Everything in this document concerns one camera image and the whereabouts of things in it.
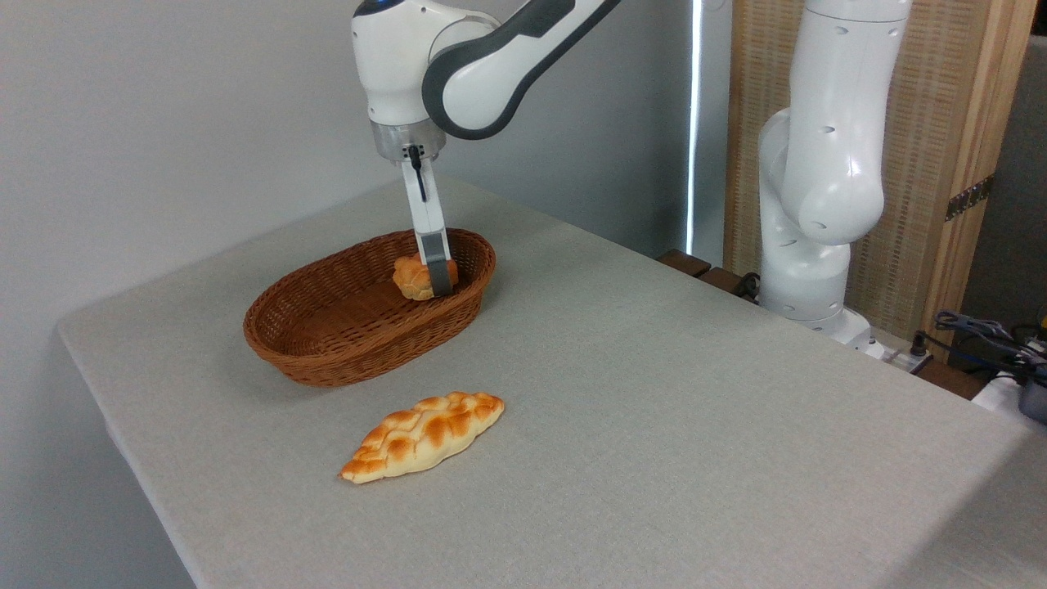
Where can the silver metal wrist flange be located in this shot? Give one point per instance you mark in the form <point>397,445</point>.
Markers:
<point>393,141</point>

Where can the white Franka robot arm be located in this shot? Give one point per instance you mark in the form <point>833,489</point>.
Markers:
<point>393,65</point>

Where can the round knotted bread bun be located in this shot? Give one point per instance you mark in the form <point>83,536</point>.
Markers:
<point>409,278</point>

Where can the brass screen hinge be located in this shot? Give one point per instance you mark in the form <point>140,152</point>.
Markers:
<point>969,198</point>

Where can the woven screen with wood frame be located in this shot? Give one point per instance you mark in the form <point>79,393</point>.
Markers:
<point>941,98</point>

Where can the long braided bread loaf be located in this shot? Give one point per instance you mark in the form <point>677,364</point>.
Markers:
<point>417,438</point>

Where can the brown wicker oval basket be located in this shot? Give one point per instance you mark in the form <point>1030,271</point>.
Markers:
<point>327,352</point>

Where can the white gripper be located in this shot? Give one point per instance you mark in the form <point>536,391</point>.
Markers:
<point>427,209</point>

